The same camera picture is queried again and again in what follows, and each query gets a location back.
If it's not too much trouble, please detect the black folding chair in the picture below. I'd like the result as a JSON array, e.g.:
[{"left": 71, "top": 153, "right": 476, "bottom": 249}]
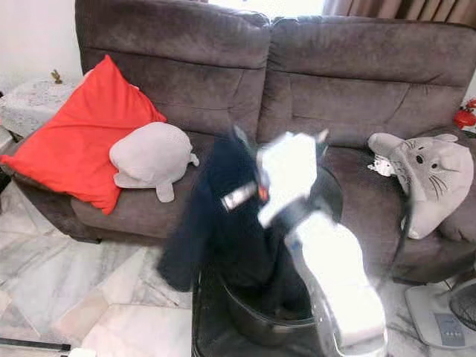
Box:
[{"left": 192, "top": 160, "right": 324, "bottom": 357}]

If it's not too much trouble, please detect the grey seal plush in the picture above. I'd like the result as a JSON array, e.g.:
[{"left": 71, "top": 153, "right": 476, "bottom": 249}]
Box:
[{"left": 109, "top": 122, "right": 200, "bottom": 204}]

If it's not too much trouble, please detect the black plastic bin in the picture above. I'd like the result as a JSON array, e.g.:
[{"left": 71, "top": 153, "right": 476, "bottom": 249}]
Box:
[{"left": 212, "top": 271, "right": 317, "bottom": 349}]

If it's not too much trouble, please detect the red fire extinguisher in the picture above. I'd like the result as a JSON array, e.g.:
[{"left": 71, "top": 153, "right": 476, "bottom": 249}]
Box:
[{"left": 453, "top": 99, "right": 476, "bottom": 130}]

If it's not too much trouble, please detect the grey totoro plush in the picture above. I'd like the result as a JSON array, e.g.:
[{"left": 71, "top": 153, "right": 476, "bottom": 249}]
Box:
[{"left": 367, "top": 132, "right": 475, "bottom": 240}]

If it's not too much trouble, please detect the black metal floor bar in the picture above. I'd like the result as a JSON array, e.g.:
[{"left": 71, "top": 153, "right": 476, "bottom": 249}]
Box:
[{"left": 0, "top": 338, "right": 71, "bottom": 353}]

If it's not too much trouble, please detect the red cushion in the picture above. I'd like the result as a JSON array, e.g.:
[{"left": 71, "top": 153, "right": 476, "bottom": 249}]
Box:
[{"left": 1, "top": 55, "right": 168, "bottom": 216}]

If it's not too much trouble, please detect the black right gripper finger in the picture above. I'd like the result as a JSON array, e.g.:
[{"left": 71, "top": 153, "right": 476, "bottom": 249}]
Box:
[{"left": 221, "top": 182, "right": 258, "bottom": 212}]

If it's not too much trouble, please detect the brown curtain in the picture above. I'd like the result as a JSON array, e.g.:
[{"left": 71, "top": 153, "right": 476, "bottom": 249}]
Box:
[{"left": 324, "top": 0, "right": 476, "bottom": 23}]

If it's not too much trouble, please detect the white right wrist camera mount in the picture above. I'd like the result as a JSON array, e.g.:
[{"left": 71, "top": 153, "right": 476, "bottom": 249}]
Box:
[{"left": 257, "top": 132, "right": 321, "bottom": 228}]

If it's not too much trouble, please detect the side table with lace cloth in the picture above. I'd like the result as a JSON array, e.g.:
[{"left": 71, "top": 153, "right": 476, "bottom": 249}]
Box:
[{"left": 0, "top": 79, "right": 60, "bottom": 138}]

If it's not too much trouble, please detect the dark brown fabric sofa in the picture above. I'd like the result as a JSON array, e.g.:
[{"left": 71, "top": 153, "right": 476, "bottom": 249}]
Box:
[{"left": 0, "top": 0, "right": 476, "bottom": 287}]

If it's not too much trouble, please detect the white floor fan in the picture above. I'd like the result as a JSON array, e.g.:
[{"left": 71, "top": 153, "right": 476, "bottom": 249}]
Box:
[{"left": 404, "top": 277, "right": 476, "bottom": 352}]

